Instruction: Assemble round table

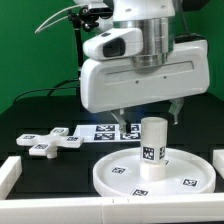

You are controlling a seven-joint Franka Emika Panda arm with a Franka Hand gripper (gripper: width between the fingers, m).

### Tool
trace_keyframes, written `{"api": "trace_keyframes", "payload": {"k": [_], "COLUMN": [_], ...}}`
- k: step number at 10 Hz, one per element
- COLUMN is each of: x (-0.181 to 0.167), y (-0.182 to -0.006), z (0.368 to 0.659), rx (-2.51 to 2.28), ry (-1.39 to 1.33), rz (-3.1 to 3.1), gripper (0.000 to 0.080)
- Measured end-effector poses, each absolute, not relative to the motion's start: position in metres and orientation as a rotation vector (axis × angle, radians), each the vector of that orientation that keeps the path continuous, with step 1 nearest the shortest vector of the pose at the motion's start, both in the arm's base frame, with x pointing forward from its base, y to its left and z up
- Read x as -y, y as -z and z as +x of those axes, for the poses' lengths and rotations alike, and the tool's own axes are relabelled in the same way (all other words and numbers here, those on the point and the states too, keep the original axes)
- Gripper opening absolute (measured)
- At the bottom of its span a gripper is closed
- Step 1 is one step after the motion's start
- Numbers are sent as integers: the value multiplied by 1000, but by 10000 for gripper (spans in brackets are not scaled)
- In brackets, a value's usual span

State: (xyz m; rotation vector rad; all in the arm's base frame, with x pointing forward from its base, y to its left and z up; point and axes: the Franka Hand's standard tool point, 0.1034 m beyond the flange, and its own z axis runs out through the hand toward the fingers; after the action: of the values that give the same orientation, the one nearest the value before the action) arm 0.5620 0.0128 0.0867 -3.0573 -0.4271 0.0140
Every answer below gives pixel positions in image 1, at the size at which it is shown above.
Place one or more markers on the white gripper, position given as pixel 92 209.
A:
pixel 114 85

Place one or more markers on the white round table top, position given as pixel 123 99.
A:
pixel 118 174

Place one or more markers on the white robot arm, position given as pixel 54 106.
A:
pixel 138 61

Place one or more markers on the white marker tag plate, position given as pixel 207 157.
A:
pixel 107 133

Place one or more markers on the white right fence block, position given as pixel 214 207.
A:
pixel 218 161

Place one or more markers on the white fence block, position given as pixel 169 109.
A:
pixel 9 174
pixel 218 161

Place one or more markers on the white cross-shaped table base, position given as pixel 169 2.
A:
pixel 47 145

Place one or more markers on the white left fence block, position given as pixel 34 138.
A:
pixel 9 174

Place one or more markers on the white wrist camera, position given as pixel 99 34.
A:
pixel 114 43

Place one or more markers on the white front fence rail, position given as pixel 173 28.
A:
pixel 114 210

